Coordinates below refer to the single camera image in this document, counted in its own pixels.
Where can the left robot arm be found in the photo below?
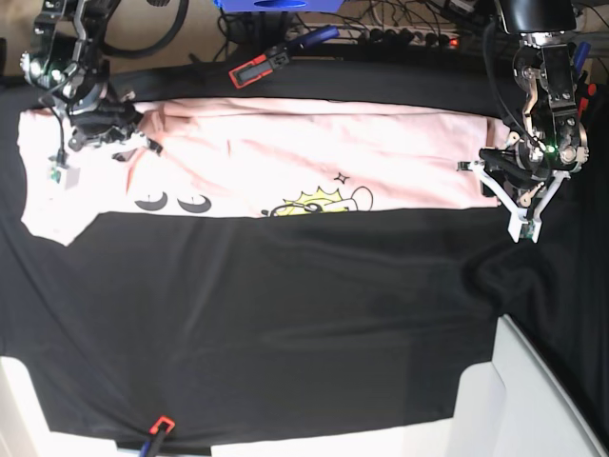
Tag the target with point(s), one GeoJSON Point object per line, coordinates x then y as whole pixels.
{"type": "Point", "coordinates": [547, 143]}

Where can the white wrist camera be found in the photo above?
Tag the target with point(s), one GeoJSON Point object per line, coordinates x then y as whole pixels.
{"type": "Point", "coordinates": [64, 176]}
{"type": "Point", "coordinates": [520, 229]}

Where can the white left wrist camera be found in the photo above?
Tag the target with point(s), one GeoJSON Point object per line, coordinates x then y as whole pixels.
{"type": "Point", "coordinates": [520, 229]}

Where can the pink T-shirt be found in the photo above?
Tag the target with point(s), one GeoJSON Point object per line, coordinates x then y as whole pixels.
{"type": "Point", "coordinates": [261, 157]}

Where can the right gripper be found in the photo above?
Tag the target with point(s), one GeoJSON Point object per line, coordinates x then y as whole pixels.
{"type": "Point", "coordinates": [110, 124]}

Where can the black power strip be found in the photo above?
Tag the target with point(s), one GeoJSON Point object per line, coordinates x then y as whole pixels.
{"type": "Point", "coordinates": [401, 38]}

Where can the red clamp edge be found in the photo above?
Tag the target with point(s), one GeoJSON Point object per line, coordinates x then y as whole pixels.
{"type": "Point", "coordinates": [585, 93]}
{"type": "Point", "coordinates": [157, 434]}

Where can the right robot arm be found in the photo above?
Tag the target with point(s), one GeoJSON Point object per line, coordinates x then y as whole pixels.
{"type": "Point", "coordinates": [68, 61]}

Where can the red clamp front edge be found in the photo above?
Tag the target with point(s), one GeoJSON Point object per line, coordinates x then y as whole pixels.
{"type": "Point", "coordinates": [157, 434]}

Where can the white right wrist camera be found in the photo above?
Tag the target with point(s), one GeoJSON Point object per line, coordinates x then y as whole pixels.
{"type": "Point", "coordinates": [64, 176]}

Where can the red black clamp, blue handle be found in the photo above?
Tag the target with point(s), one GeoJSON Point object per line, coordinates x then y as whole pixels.
{"type": "Point", "coordinates": [278, 57]}

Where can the blue plastic box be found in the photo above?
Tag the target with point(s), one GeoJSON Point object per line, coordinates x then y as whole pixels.
{"type": "Point", "coordinates": [279, 5]}

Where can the black table cloth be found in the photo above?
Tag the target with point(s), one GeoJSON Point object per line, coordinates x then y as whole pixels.
{"type": "Point", "coordinates": [253, 329]}

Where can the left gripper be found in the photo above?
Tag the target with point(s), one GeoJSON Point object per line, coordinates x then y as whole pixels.
{"type": "Point", "coordinates": [523, 178]}

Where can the red clamp right edge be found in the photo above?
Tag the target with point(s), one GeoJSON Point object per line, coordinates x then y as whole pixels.
{"type": "Point", "coordinates": [585, 93]}

